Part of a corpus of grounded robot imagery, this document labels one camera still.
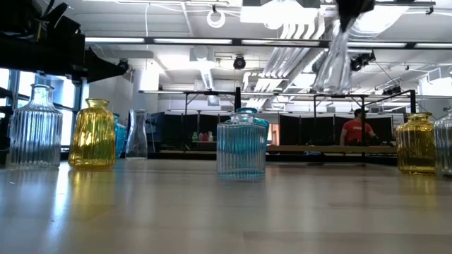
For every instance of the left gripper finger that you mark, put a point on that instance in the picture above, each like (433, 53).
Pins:
(100, 68)

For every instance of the clear fluted glass carafe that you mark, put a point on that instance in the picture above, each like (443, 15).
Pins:
(333, 70)

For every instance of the yellow textured glass vase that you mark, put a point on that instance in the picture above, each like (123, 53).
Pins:
(92, 137)

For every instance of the teal diamond-textured glass vase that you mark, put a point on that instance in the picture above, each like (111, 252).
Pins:
(120, 135)

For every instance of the clear smooth glass carafe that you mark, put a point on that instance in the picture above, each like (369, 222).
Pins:
(137, 137)

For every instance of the clear ribbed glass bottle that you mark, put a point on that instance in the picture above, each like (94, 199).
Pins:
(35, 130)

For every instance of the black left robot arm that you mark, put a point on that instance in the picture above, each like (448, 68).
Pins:
(17, 53)

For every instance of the black shelf side panel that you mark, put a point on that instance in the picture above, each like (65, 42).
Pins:
(237, 98)

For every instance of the computer monitor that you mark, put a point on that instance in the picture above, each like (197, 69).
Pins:
(157, 123)

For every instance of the person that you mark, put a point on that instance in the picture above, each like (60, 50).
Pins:
(354, 132)

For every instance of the green small bottle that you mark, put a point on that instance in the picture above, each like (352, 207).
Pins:
(194, 137)

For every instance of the red small bottle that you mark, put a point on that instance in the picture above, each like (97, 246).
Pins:
(203, 137)

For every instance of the teal ribbed glass vase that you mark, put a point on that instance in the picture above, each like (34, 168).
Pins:
(247, 110)

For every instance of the yellow ribbed glass vase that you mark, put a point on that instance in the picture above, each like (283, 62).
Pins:
(416, 148)

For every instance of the clear ribbed glass vase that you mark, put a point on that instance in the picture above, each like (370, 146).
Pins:
(445, 148)

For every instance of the pale blue ribbed square vase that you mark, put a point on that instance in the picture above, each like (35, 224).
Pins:
(241, 151)

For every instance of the black ceiling-hung camera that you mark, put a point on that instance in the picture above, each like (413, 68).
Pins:
(239, 63)
(123, 67)
(358, 63)

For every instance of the black overhead light rail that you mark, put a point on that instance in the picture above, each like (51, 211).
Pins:
(237, 41)

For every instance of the black aluminium table frame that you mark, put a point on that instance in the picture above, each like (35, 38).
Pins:
(176, 155)

